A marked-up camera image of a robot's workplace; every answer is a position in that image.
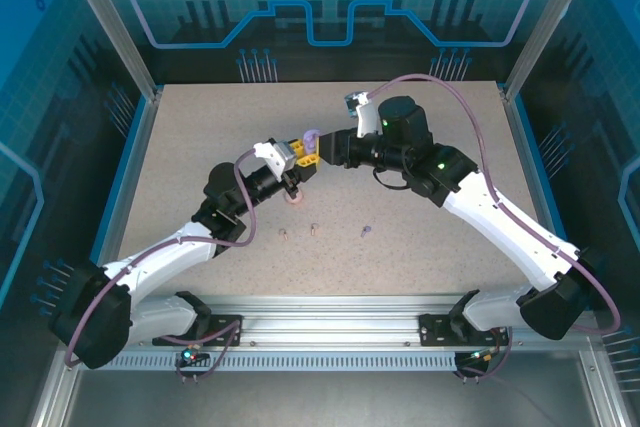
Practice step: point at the purple earbud charging case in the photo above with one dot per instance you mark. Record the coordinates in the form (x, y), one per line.
(311, 139)

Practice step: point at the pink earbud charging case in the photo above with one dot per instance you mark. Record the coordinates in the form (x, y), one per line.
(295, 199)

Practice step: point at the blue table edge trim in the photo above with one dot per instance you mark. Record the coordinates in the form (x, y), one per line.
(115, 197)

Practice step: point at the left LED circuit board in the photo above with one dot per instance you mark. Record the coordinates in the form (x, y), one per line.
(190, 356)

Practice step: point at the led circuit board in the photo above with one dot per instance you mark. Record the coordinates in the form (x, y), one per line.
(479, 357)
(190, 356)

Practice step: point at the right LED circuit board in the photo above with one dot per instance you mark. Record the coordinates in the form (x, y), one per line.
(479, 357)

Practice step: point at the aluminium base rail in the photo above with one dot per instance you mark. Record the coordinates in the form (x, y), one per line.
(325, 317)

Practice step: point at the aluminium frame post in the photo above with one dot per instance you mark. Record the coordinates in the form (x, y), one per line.
(540, 22)
(120, 32)

